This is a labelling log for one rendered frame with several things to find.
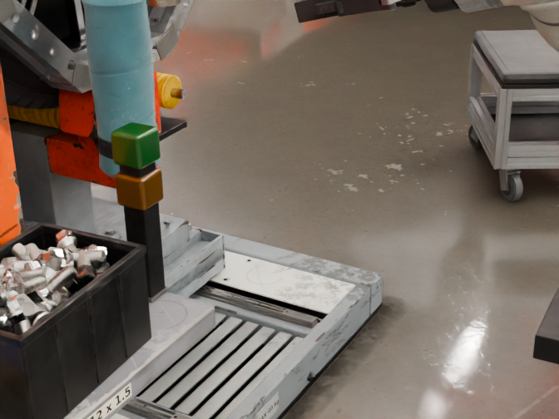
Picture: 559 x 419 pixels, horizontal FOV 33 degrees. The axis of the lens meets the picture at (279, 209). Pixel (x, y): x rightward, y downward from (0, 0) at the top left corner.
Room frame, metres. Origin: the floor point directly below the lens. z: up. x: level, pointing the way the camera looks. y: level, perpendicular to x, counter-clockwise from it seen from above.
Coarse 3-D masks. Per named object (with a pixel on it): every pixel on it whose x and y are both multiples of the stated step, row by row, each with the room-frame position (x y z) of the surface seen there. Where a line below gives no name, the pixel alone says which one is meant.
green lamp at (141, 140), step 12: (120, 132) 0.97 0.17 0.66; (132, 132) 0.97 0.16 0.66; (144, 132) 0.97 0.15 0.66; (156, 132) 0.98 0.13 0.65; (120, 144) 0.97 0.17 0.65; (132, 144) 0.96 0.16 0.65; (144, 144) 0.96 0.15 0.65; (156, 144) 0.98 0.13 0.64; (120, 156) 0.97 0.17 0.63; (132, 156) 0.96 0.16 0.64; (144, 156) 0.96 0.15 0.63; (156, 156) 0.98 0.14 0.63; (132, 168) 0.96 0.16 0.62
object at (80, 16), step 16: (32, 0) 1.43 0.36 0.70; (48, 0) 1.67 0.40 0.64; (64, 0) 1.51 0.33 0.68; (80, 0) 1.52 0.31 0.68; (48, 16) 1.63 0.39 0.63; (64, 16) 1.62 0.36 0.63; (80, 16) 1.51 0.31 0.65; (64, 32) 1.56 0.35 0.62; (80, 32) 1.51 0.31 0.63; (80, 48) 1.48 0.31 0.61
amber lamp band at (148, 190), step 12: (156, 168) 0.99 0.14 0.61; (120, 180) 0.97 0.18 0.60; (132, 180) 0.96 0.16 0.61; (144, 180) 0.96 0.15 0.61; (156, 180) 0.98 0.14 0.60; (120, 192) 0.97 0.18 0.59; (132, 192) 0.96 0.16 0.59; (144, 192) 0.96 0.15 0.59; (156, 192) 0.98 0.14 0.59; (120, 204) 0.97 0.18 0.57; (132, 204) 0.96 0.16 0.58; (144, 204) 0.96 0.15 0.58
